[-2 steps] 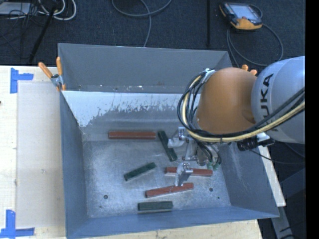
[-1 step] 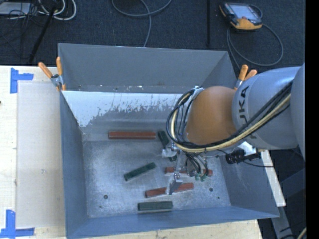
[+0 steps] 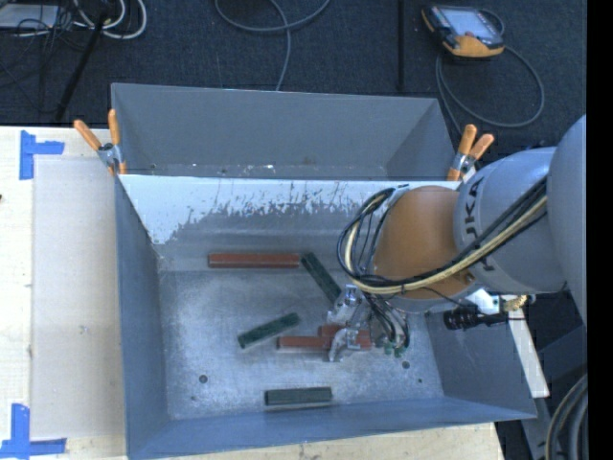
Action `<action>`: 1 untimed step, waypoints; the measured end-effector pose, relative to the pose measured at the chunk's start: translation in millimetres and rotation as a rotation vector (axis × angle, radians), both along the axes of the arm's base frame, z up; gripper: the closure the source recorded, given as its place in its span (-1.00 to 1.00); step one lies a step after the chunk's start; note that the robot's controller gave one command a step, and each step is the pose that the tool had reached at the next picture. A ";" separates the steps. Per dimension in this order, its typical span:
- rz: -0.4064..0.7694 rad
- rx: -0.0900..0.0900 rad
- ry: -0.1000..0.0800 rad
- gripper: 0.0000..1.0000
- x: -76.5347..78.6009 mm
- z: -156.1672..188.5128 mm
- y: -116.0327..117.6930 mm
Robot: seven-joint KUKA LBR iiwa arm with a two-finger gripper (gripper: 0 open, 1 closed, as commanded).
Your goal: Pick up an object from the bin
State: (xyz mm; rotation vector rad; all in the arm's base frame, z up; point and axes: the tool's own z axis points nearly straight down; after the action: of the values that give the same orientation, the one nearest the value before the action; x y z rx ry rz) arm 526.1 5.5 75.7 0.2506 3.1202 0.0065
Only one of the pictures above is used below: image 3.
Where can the grey metal bin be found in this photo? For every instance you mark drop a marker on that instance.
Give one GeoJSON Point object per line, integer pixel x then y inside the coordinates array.
{"type": "Point", "coordinates": [239, 305]}

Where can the black cylinder on white bracket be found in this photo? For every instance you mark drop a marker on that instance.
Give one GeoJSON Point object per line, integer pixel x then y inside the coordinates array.
{"type": "Point", "coordinates": [460, 318]}

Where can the red-brown flat block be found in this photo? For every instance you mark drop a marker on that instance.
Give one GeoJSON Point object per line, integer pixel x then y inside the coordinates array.
{"type": "Point", "coordinates": [328, 329]}
{"type": "Point", "coordinates": [301, 343]}
{"type": "Point", "coordinates": [254, 260]}

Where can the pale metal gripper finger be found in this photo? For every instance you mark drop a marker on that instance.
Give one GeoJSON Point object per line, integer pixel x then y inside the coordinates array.
{"type": "Point", "coordinates": [346, 339]}
{"type": "Point", "coordinates": [342, 313]}

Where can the dark green flat block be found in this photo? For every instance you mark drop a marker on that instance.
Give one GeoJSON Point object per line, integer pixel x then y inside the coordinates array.
{"type": "Point", "coordinates": [320, 274]}
{"type": "Point", "coordinates": [298, 396]}
{"type": "Point", "coordinates": [268, 330]}

